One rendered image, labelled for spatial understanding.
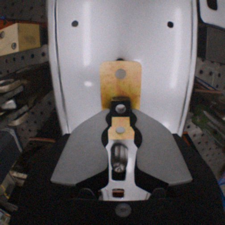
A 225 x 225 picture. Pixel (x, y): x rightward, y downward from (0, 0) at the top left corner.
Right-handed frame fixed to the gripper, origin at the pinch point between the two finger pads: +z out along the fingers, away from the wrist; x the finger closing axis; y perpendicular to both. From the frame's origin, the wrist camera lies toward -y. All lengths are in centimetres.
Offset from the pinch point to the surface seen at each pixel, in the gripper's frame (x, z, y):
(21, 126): -49, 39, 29
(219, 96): 21.7, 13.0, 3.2
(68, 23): -6.9, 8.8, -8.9
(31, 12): -32, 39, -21
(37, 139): -20.1, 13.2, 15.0
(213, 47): 16.2, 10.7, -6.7
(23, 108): -12.8, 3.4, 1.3
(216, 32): 16.8, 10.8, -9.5
